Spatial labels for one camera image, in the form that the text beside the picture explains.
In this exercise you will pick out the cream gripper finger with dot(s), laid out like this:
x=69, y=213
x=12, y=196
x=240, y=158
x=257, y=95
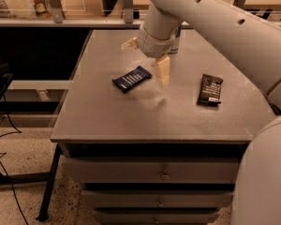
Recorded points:
x=162, y=70
x=129, y=43

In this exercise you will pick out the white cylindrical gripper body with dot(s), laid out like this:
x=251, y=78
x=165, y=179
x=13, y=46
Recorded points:
x=152, y=45

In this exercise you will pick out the blue rxbar blueberry wrapper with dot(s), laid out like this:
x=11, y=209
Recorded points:
x=132, y=79

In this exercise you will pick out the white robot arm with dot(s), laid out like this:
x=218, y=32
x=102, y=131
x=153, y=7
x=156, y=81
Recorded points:
x=253, y=45

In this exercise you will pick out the black rxbar chocolate wrapper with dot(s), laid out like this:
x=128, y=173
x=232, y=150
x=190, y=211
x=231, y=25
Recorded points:
x=210, y=91

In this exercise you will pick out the silver blue drink can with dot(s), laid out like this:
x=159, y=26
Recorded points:
x=175, y=44

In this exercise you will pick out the grey drawer cabinet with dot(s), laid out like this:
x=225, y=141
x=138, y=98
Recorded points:
x=97, y=120

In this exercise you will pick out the top grey drawer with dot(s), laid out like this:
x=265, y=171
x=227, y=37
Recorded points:
x=196, y=170

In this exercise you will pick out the grey drawer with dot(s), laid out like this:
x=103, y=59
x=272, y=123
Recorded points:
x=157, y=198
x=156, y=217
x=196, y=170

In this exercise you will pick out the middle grey drawer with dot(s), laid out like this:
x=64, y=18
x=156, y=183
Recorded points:
x=157, y=198

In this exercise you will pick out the bottom grey drawer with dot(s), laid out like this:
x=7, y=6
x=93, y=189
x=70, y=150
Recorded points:
x=156, y=217

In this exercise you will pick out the left grey metal bracket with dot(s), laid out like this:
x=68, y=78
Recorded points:
x=57, y=12

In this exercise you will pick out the black desk leg frame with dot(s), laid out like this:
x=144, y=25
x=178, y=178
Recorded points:
x=47, y=177

